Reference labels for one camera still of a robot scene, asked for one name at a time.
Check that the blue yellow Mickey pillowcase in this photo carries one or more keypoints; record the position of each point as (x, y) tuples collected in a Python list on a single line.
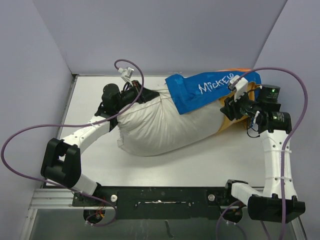
[(191, 107)]

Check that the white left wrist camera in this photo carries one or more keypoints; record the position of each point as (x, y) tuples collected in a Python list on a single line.
[(126, 74)]

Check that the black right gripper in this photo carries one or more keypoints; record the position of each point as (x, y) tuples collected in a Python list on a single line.
[(230, 108)]

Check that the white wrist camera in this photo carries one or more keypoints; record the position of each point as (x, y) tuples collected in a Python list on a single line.
[(126, 74), (239, 86)]

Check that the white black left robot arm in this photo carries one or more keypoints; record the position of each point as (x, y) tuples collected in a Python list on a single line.
[(62, 157)]

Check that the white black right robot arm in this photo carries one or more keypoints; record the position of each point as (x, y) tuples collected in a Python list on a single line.
[(278, 202)]

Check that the white pillow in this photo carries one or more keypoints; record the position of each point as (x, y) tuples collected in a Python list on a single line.
[(156, 127)]

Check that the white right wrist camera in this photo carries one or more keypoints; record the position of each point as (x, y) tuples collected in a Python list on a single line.
[(239, 86)]

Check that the aluminium frame rail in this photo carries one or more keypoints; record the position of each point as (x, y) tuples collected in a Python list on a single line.
[(48, 199)]

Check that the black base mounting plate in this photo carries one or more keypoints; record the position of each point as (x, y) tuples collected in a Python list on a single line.
[(166, 203)]

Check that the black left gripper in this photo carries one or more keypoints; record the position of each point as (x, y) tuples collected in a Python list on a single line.
[(145, 95)]

